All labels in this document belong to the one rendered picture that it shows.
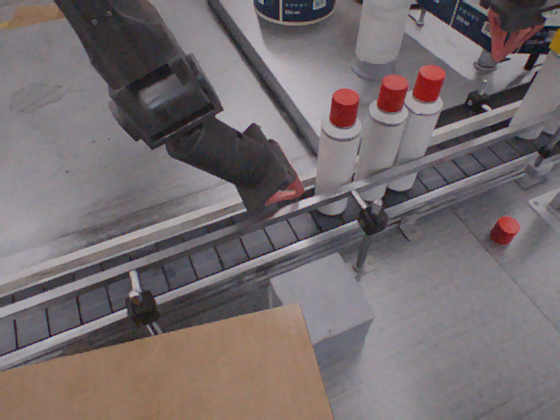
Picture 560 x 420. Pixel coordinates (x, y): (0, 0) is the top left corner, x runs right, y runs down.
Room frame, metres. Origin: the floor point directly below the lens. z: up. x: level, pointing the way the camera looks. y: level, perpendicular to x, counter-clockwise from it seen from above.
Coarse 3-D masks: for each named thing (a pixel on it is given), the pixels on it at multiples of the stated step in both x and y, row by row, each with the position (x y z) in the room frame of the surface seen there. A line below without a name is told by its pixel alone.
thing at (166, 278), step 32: (448, 160) 0.51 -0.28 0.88; (480, 160) 0.51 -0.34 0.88; (416, 192) 0.44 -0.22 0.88; (224, 224) 0.37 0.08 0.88; (288, 224) 0.37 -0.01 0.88; (320, 224) 0.37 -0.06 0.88; (128, 256) 0.32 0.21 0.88; (192, 256) 0.32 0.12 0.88; (224, 256) 0.32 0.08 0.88; (256, 256) 0.32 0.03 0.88; (32, 288) 0.27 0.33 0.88; (128, 288) 0.27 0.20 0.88; (160, 288) 0.27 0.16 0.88; (32, 320) 0.22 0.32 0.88; (64, 320) 0.22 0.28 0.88; (0, 352) 0.18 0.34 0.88
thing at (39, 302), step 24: (528, 120) 0.51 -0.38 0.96; (552, 120) 0.52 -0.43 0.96; (480, 144) 0.46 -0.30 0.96; (408, 168) 0.41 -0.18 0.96; (336, 192) 0.37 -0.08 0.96; (264, 216) 0.33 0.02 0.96; (288, 216) 0.33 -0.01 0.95; (192, 240) 0.29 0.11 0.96; (216, 240) 0.29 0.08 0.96; (144, 264) 0.26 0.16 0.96; (72, 288) 0.23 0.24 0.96; (96, 288) 0.23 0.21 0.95; (0, 312) 0.20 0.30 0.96; (24, 312) 0.20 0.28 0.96
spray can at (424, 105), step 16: (416, 80) 0.46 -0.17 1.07; (432, 80) 0.44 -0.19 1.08; (416, 96) 0.45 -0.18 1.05; (432, 96) 0.44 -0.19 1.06; (416, 112) 0.44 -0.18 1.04; (432, 112) 0.44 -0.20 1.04; (416, 128) 0.44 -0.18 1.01; (432, 128) 0.44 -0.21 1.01; (400, 144) 0.44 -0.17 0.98; (416, 144) 0.43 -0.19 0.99; (400, 160) 0.44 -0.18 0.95; (400, 192) 0.43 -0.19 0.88
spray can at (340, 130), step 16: (336, 96) 0.41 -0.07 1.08; (352, 96) 0.41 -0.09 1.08; (336, 112) 0.40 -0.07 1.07; (352, 112) 0.40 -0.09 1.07; (336, 128) 0.40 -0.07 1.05; (352, 128) 0.40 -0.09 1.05; (320, 144) 0.41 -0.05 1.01; (336, 144) 0.39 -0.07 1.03; (352, 144) 0.39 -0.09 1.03; (320, 160) 0.40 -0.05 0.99; (336, 160) 0.39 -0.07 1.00; (352, 160) 0.39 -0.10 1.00; (320, 176) 0.40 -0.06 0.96; (336, 176) 0.39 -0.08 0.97; (352, 176) 0.41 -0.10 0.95; (320, 192) 0.40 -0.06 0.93; (320, 208) 0.39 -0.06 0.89; (336, 208) 0.39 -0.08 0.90
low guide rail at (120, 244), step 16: (496, 112) 0.59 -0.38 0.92; (512, 112) 0.60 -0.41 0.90; (448, 128) 0.55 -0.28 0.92; (464, 128) 0.56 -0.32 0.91; (304, 176) 0.44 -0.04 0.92; (208, 208) 0.38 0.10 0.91; (224, 208) 0.38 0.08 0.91; (240, 208) 0.39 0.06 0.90; (160, 224) 0.35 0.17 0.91; (176, 224) 0.35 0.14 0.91; (192, 224) 0.36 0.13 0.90; (112, 240) 0.32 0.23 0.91; (128, 240) 0.32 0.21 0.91; (144, 240) 0.33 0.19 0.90; (64, 256) 0.30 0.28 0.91; (80, 256) 0.30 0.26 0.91; (96, 256) 0.30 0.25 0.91; (16, 272) 0.27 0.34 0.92; (32, 272) 0.27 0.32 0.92; (48, 272) 0.28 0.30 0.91; (0, 288) 0.25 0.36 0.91; (16, 288) 0.26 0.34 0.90
